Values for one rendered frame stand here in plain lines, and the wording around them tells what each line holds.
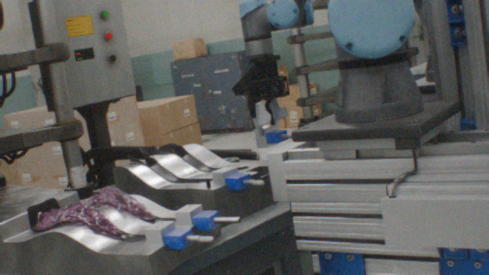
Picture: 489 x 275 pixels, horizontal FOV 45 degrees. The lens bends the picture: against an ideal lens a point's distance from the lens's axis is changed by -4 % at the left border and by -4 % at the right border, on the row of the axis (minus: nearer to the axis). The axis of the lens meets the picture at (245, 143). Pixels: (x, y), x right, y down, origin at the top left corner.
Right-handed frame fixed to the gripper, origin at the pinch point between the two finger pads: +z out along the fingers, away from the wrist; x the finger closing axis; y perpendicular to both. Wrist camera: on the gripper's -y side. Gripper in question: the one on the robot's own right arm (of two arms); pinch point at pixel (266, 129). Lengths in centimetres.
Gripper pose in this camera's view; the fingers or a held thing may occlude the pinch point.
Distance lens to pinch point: 167.9
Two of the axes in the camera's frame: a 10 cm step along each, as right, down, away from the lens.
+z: 1.6, 9.7, 1.6
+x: 6.7, -2.3, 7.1
